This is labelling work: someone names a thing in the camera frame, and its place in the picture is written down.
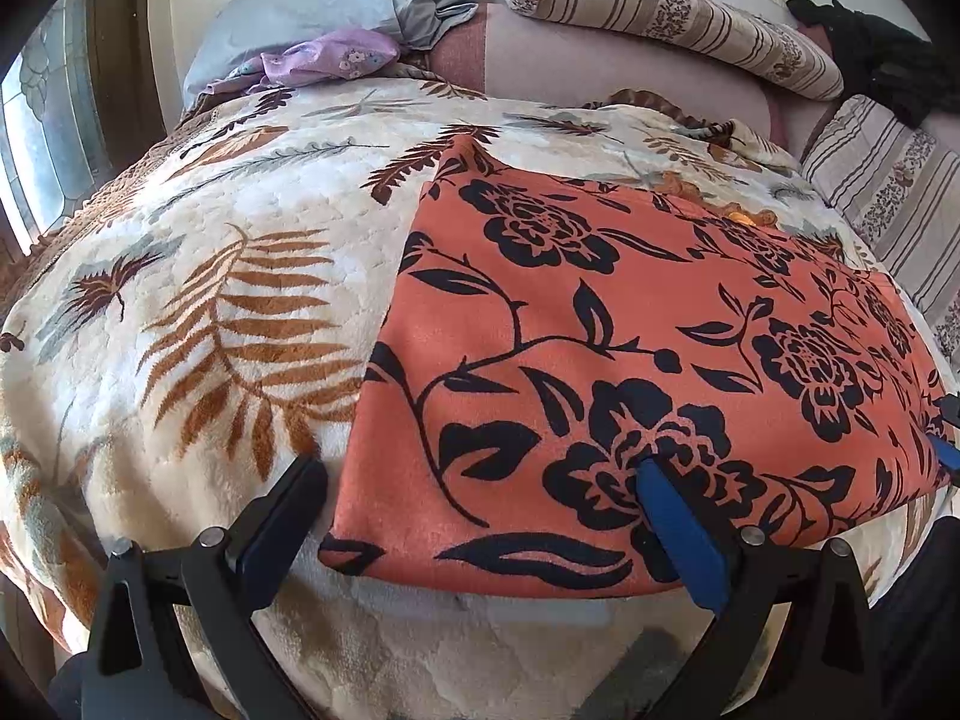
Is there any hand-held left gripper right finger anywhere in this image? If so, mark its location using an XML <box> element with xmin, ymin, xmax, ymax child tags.
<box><xmin>636</xmin><ymin>457</ymin><xmax>881</xmax><ymax>720</ymax></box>

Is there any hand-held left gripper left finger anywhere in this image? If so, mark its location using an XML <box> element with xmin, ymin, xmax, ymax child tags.
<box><xmin>81</xmin><ymin>454</ymin><xmax>329</xmax><ymax>720</ymax></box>

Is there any orange floral shirt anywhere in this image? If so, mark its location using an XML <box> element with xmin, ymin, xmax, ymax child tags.
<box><xmin>319</xmin><ymin>136</ymin><xmax>955</xmax><ymax>602</ymax></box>

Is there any dark blue cloth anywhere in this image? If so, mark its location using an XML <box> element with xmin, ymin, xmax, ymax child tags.
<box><xmin>862</xmin><ymin>510</ymin><xmax>960</xmax><ymax>720</ymax></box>

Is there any leaf print blanket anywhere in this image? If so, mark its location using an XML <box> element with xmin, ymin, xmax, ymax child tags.
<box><xmin>0</xmin><ymin>64</ymin><xmax>960</xmax><ymax>720</ymax></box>

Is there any striped floral cushion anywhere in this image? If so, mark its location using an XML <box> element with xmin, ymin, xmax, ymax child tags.
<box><xmin>801</xmin><ymin>94</ymin><xmax>960</xmax><ymax>372</ymax></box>

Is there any black cloth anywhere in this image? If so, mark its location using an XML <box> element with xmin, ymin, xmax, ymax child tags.
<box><xmin>786</xmin><ymin>0</ymin><xmax>960</xmax><ymax>128</ymax></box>

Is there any leaded glass window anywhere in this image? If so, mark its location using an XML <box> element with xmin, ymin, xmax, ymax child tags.
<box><xmin>0</xmin><ymin>0</ymin><xmax>113</xmax><ymax>241</ymax></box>

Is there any purple floral cloth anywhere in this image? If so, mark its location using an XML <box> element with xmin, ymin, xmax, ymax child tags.
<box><xmin>202</xmin><ymin>26</ymin><xmax>402</xmax><ymax>95</ymax></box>

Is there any pink upholstered headboard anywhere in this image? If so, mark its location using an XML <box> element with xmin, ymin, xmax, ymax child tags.
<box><xmin>427</xmin><ymin>4</ymin><xmax>841</xmax><ymax>158</ymax></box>

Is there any striped bolster pillow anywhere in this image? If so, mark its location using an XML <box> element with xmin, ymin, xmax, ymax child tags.
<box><xmin>501</xmin><ymin>0</ymin><xmax>845</xmax><ymax>102</ymax></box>

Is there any grey blue pillow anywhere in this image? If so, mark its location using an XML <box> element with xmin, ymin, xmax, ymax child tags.
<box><xmin>182</xmin><ymin>0</ymin><xmax>481</xmax><ymax>102</ymax></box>

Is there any wooden window frame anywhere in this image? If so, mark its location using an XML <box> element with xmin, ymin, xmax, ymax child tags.
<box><xmin>82</xmin><ymin>0</ymin><xmax>167</xmax><ymax>166</ymax></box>

